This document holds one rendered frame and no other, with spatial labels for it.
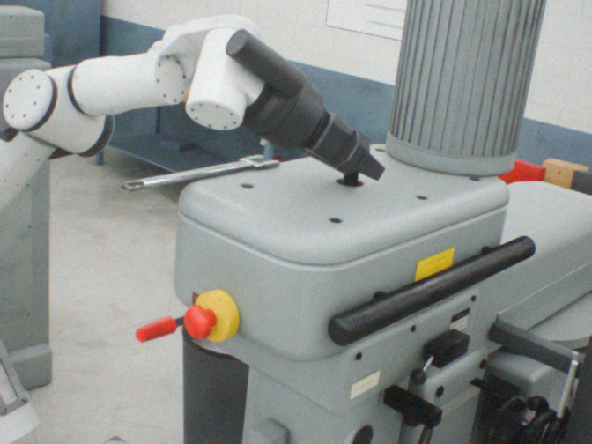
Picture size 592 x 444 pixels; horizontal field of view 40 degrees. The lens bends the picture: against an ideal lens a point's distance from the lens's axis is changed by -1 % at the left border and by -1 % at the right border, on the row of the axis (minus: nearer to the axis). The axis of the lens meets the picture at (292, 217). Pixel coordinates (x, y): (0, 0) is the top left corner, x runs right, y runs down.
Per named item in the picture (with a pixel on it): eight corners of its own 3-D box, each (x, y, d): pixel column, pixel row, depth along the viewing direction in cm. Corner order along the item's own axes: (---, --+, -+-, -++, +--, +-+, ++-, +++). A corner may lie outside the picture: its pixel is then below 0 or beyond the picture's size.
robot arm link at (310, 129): (292, 166, 110) (228, 125, 102) (329, 106, 109) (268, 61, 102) (344, 196, 100) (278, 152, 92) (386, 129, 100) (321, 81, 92)
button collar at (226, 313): (225, 350, 94) (230, 304, 92) (191, 330, 98) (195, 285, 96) (238, 345, 95) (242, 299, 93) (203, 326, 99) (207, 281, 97)
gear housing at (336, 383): (338, 423, 100) (349, 351, 97) (206, 345, 115) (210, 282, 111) (474, 343, 124) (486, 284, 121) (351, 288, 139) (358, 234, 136)
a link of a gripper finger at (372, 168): (372, 183, 106) (342, 163, 103) (385, 163, 106) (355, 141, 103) (379, 187, 105) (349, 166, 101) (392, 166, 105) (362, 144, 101)
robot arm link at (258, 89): (240, 155, 98) (167, 111, 91) (257, 81, 102) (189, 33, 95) (307, 136, 90) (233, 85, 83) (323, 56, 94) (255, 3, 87)
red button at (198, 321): (201, 346, 92) (203, 315, 91) (178, 333, 95) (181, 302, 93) (222, 338, 94) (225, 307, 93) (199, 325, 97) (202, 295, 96)
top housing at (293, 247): (301, 381, 89) (318, 247, 84) (152, 296, 105) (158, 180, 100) (503, 279, 123) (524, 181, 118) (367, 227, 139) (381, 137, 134)
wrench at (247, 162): (136, 195, 94) (136, 188, 93) (115, 185, 96) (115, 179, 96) (278, 166, 111) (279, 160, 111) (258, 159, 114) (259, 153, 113)
